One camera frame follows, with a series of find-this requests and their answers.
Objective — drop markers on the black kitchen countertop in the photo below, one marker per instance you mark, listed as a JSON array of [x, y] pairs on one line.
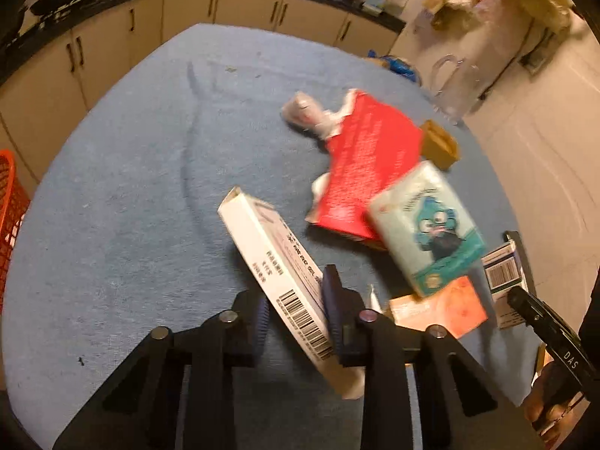
[[396, 22]]

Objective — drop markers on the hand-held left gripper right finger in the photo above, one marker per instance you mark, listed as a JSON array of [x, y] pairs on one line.
[[335, 309]]

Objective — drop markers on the clear plastic jug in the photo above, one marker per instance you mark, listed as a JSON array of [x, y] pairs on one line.
[[457, 86]]

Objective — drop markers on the teal cartoon tissue packet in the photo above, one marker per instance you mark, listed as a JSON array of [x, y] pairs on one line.
[[422, 225]]

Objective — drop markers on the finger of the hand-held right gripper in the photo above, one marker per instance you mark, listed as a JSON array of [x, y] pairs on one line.
[[548, 333], [522, 255]]

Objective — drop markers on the white cardboard box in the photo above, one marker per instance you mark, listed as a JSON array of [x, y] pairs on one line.
[[272, 253]]

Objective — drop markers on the person's right hand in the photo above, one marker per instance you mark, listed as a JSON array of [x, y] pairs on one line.
[[536, 398]]

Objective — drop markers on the beige kitchen base cabinets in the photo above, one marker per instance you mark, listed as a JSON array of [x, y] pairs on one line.
[[187, 11]]

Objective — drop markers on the clear plastic wrapper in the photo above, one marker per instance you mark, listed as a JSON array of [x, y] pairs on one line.
[[304, 110]]

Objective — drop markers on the small brown carton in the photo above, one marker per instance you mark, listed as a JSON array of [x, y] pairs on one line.
[[438, 145]]

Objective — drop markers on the orange paper packet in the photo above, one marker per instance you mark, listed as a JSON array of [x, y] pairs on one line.
[[445, 309]]

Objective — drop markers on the red plastic mesh basket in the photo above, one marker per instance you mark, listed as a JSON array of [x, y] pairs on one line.
[[9, 225]]

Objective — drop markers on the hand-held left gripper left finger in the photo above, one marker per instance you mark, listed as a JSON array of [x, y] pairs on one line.
[[241, 330]]

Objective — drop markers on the blue tablecloth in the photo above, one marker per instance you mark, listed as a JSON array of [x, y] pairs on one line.
[[140, 197]]

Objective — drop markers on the white blue barcode box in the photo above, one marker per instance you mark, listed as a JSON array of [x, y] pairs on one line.
[[504, 272]]

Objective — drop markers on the blue plastic bag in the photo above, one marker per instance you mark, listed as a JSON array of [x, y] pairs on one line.
[[398, 66]]

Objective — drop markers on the red packet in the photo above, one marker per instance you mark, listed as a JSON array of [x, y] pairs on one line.
[[370, 164]]

